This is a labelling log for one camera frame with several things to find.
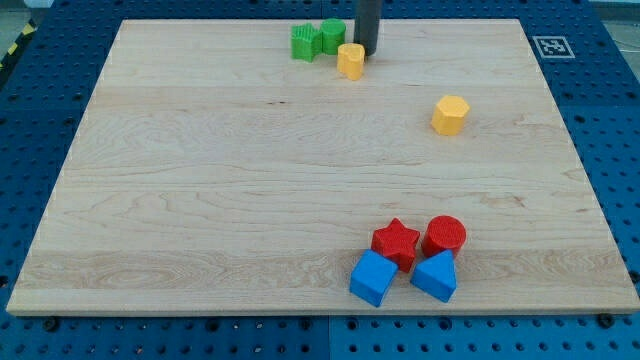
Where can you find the green star block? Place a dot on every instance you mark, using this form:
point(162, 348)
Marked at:
point(305, 41)

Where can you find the red star block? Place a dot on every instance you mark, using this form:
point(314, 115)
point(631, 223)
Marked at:
point(397, 243)

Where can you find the light wooden board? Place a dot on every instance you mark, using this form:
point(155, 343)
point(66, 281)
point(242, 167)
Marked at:
point(212, 174)

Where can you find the red cylinder block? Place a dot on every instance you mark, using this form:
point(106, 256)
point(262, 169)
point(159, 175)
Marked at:
point(443, 232)

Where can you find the blue triangle block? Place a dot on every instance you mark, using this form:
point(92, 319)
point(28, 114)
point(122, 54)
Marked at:
point(436, 276)

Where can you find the yellow hexagon block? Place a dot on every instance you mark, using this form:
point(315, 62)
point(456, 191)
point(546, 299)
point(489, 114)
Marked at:
point(449, 115)

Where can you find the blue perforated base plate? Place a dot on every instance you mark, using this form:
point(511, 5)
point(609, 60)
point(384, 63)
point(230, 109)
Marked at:
point(46, 93)

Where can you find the green cylinder block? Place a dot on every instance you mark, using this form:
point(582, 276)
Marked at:
point(333, 35)

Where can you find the blue cube block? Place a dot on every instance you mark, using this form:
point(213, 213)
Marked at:
point(372, 277)

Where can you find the white fiducial marker tag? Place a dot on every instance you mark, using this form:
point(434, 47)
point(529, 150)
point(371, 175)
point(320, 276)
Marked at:
point(553, 47)

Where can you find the yellow heart block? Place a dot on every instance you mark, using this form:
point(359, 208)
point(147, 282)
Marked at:
point(350, 60)

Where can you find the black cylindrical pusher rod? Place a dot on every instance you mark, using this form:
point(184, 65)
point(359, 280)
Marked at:
point(366, 24)

